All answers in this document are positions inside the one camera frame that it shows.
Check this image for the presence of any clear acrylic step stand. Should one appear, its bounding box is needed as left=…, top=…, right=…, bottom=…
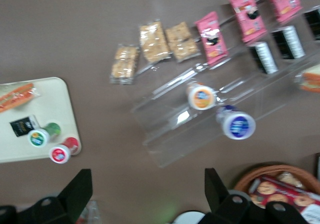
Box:
left=129, top=5, right=320, bottom=169

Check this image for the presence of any pink snack packet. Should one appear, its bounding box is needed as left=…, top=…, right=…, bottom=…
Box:
left=262, top=0, right=304, bottom=25
left=194, top=11, right=231, bottom=66
left=226, top=0, right=269, bottom=44

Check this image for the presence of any red gum bottle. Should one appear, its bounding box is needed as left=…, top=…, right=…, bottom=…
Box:
left=48, top=136, right=81, bottom=165

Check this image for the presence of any clear wrapped cereal bar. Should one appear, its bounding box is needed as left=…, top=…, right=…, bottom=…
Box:
left=109, top=43, right=141, bottom=86
left=138, top=20, right=172, bottom=65
left=164, top=21, right=201, bottom=63

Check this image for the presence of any red cookie box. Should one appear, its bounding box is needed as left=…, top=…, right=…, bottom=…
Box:
left=248, top=174, right=320, bottom=224

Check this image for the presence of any flat black chocolate packet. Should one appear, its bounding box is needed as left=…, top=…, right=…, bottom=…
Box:
left=9, top=114, right=39, bottom=138

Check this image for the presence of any wrapped triangle sandwich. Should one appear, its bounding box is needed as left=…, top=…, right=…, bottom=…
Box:
left=294, top=63, right=320, bottom=94
left=0, top=82, right=41, bottom=114

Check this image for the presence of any small black white box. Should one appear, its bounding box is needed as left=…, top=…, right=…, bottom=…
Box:
left=247, top=41, right=279, bottom=75
left=270, top=24, right=306, bottom=60

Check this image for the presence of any round brown wicker basket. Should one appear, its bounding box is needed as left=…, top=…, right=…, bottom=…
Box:
left=233, top=164, right=320, bottom=224

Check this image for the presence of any clear puffed rice snack pack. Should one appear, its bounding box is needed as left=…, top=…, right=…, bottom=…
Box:
left=276, top=170, right=305, bottom=188

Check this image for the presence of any orange gum bottle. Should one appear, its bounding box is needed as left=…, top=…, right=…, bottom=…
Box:
left=186, top=81, right=217, bottom=111

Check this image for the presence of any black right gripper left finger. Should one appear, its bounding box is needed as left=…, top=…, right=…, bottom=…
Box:
left=0, top=168, right=94, bottom=224

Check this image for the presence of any beige plastic tray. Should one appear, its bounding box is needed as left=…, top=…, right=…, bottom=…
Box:
left=0, top=76, right=83, bottom=165

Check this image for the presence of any green gum bottle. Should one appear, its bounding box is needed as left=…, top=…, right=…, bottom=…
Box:
left=27, top=122, right=62, bottom=148

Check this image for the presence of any blue gum bottle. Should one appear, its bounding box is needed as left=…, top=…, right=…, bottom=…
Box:
left=215, top=104, right=257, bottom=141

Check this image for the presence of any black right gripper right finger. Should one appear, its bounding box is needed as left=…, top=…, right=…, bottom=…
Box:
left=199, top=168, right=310, bottom=224

